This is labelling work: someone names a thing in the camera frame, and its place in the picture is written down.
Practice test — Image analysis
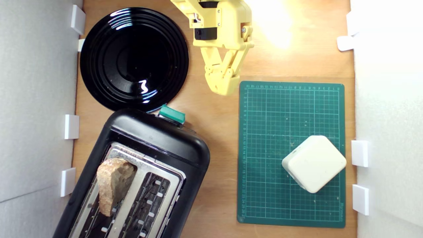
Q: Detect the white block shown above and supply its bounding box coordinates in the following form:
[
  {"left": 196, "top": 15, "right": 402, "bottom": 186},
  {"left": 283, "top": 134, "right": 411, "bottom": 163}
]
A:
[{"left": 281, "top": 135, "right": 347, "bottom": 194}]

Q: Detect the green toaster lever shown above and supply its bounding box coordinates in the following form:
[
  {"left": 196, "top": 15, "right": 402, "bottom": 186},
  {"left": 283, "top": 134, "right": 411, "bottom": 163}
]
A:
[{"left": 159, "top": 104, "right": 186, "bottom": 126}]

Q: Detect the black two-slot toaster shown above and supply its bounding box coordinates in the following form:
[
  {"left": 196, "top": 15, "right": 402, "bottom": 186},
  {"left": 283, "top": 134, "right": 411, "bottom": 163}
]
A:
[{"left": 53, "top": 107, "right": 211, "bottom": 238}]

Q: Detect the green cutting mat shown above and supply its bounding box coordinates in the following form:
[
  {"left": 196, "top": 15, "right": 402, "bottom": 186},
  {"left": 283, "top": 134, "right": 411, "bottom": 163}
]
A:
[{"left": 237, "top": 81, "right": 346, "bottom": 228}]

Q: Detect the brown bread slice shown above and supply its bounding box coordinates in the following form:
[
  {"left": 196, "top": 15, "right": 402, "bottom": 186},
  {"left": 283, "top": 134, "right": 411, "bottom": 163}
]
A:
[{"left": 96, "top": 158, "right": 137, "bottom": 217}]

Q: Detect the wrist camera on yellow plate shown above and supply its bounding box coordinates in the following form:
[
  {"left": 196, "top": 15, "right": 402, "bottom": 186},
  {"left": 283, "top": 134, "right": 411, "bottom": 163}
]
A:
[{"left": 170, "top": 0, "right": 199, "bottom": 20}]

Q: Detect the black plate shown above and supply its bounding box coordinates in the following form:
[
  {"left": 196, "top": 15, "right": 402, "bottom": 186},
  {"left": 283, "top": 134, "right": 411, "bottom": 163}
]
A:
[{"left": 80, "top": 7, "right": 189, "bottom": 113}]

